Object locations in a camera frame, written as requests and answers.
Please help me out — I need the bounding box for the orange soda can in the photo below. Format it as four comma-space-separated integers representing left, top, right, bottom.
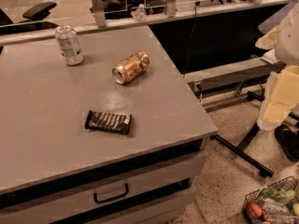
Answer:
112, 50, 150, 84

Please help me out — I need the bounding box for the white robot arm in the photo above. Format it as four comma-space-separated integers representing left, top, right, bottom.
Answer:
256, 2, 299, 131

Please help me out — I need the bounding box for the black rxbar chocolate bar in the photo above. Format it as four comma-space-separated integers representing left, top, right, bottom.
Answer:
84, 110, 133, 134

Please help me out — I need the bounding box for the white green soda can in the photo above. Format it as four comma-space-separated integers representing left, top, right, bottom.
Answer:
55, 25, 83, 66

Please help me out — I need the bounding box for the clear plastic water bottle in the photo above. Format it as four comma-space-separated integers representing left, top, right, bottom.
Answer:
131, 4, 147, 21

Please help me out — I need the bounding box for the grey lower drawer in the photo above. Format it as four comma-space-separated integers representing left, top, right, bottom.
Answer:
50, 182, 195, 224

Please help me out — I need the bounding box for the grey drawer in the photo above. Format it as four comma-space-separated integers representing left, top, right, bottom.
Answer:
0, 151, 207, 224
50, 182, 195, 224

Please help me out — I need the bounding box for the grey top drawer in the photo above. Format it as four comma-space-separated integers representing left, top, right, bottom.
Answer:
0, 151, 207, 224

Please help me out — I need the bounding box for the black shoe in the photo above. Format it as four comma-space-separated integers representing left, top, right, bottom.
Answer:
275, 125, 299, 162

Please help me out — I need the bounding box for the black drawer handle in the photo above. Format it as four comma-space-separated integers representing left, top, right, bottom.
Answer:
93, 183, 129, 204

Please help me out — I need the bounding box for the black metal stand frame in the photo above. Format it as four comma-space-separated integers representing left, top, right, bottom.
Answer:
210, 91, 299, 178

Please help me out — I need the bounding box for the grey metal post middle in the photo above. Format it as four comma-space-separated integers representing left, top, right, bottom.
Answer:
164, 0, 176, 18

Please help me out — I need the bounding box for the black hanging cable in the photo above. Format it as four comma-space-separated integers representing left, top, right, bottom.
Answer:
181, 6, 198, 77

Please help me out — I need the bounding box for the wire basket with groceries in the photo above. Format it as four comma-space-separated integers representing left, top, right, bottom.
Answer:
242, 176, 299, 224

